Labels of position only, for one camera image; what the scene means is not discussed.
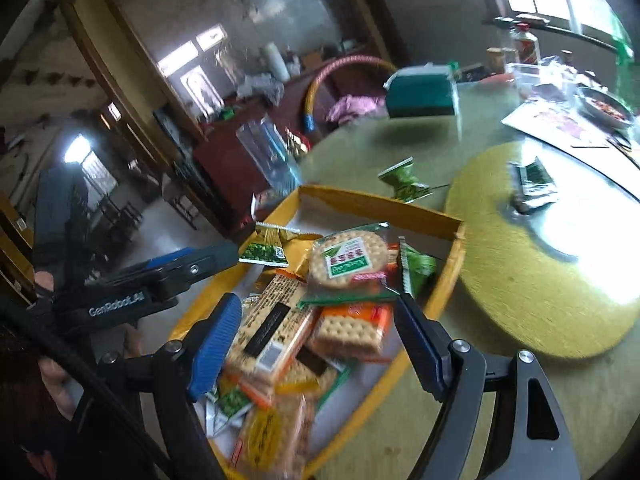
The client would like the white liquor bottle red cap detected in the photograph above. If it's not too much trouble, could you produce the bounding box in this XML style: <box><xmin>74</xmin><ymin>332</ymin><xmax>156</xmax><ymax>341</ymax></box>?
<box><xmin>510</xmin><ymin>22</ymin><xmax>540</xmax><ymax>65</ymax></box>

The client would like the round cracker green label pack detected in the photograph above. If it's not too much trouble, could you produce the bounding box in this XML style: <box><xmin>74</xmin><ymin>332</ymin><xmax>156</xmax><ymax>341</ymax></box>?
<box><xmin>298</xmin><ymin>222</ymin><xmax>394</xmax><ymax>309</ymax></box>

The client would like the green candy wrapper packet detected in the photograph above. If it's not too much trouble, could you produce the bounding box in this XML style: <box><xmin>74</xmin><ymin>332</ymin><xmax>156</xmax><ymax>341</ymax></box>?
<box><xmin>378</xmin><ymin>157</ymin><xmax>432</xmax><ymax>204</ymax></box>

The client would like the red yellow hoop chair back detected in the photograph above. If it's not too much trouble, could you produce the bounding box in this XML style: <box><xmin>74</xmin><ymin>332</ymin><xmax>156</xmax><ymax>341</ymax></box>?
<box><xmin>302</xmin><ymin>54</ymin><xmax>397</xmax><ymax>133</ymax></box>

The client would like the green tissue box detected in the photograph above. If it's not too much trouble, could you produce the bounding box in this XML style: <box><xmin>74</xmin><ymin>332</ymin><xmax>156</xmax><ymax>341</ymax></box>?
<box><xmin>384</xmin><ymin>63</ymin><xmax>459</xmax><ymax>118</ymax></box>

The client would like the white paper placemat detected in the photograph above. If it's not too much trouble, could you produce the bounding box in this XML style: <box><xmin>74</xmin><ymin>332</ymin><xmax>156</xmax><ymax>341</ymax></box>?
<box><xmin>501</xmin><ymin>99</ymin><xmax>639</xmax><ymax>174</ymax></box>

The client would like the brown biscuit bar pack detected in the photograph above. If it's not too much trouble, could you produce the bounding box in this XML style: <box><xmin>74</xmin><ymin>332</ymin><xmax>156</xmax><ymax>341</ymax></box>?
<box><xmin>224</xmin><ymin>273</ymin><xmax>318</xmax><ymax>387</ymax></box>

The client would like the orange square cracker pack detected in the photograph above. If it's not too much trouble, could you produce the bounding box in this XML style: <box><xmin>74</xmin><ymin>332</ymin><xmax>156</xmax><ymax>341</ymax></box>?
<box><xmin>307</xmin><ymin>302</ymin><xmax>393</xmax><ymax>363</ymax></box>

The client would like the person's left hand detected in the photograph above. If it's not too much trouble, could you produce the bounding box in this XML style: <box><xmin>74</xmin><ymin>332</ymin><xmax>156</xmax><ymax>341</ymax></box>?
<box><xmin>31</xmin><ymin>268</ymin><xmax>147</xmax><ymax>424</ymax></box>

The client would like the pink cloth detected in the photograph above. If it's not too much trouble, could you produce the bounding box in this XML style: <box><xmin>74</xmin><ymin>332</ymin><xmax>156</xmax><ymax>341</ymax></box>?
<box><xmin>326</xmin><ymin>94</ymin><xmax>385</xmax><ymax>125</ymax></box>

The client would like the yellow cardboard tray box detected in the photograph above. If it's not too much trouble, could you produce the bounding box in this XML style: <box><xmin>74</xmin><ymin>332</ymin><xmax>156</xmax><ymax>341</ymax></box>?
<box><xmin>171</xmin><ymin>185</ymin><xmax>465</xmax><ymax>479</ymax></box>

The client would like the yellow round biscuit pack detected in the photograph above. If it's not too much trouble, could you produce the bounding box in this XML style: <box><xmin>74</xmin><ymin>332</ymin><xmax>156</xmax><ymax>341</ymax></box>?
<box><xmin>230</xmin><ymin>396</ymin><xmax>316</xmax><ymax>479</ymax></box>

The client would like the green pea snack packet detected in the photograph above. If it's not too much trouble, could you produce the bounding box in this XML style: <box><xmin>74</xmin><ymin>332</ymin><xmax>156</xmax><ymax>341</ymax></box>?
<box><xmin>239</xmin><ymin>222</ymin><xmax>300</xmax><ymax>269</ymax></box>

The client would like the bowl of red food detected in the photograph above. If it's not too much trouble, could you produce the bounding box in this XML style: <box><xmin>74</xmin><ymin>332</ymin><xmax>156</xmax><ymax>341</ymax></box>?
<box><xmin>576</xmin><ymin>86</ymin><xmax>634</xmax><ymax>130</ymax></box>

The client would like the white green seaweed packet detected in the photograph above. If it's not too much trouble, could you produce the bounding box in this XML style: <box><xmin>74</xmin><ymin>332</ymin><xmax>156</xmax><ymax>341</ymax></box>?
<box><xmin>508</xmin><ymin>157</ymin><xmax>559</xmax><ymax>214</ymax></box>

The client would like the bright green snack bag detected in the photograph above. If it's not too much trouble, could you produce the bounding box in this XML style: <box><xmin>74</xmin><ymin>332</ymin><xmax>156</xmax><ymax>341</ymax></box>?
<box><xmin>398</xmin><ymin>236</ymin><xmax>438</xmax><ymax>300</ymax></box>

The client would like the clear plastic container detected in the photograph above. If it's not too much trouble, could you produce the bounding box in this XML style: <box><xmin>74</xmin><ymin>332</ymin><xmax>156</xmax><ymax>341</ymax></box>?
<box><xmin>506</xmin><ymin>61</ymin><xmax>576</xmax><ymax>102</ymax></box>

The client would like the clear plastic pitcher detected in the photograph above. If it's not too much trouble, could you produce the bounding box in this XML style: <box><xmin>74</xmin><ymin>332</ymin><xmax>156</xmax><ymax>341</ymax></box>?
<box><xmin>236</xmin><ymin>116</ymin><xmax>303</xmax><ymax>196</ymax></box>

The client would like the green plastic bottle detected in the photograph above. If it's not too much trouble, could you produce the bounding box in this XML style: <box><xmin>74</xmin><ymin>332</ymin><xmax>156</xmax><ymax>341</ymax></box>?
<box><xmin>611</xmin><ymin>13</ymin><xmax>639</xmax><ymax>114</ymax></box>

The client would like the dark wooden sideboard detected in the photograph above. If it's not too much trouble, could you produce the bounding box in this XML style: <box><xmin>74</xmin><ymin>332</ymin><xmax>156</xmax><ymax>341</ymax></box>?
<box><xmin>193</xmin><ymin>61</ymin><xmax>336</xmax><ymax>235</ymax></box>

